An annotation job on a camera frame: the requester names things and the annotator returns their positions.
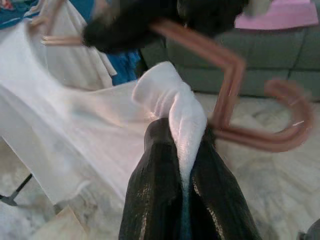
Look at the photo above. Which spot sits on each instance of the pink plastic hanger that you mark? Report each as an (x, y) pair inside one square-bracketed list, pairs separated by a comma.
[(262, 141)]

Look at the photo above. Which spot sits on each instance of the black metal clothes rack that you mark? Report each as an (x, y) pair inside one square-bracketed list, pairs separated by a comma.
[(15, 193)]

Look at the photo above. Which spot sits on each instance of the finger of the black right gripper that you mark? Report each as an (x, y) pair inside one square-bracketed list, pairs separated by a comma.
[(130, 41)]

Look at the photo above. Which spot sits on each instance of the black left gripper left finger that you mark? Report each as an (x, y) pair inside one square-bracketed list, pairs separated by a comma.
[(152, 195)]

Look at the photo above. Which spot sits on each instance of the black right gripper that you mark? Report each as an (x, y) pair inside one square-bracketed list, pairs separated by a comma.
[(212, 15)]

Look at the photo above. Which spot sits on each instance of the pink cloth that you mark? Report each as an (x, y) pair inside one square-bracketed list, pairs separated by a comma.
[(287, 15)]

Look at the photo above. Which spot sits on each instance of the blue t-shirt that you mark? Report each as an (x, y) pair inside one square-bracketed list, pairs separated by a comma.
[(125, 65)]

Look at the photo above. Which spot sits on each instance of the dark green sofa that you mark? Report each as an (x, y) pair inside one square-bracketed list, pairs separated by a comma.
[(275, 57)]

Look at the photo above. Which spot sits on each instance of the white shirt with blue label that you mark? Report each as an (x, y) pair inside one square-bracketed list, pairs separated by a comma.
[(180, 110)]

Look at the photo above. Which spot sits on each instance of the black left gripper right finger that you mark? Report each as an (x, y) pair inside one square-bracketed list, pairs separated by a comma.
[(220, 205)]

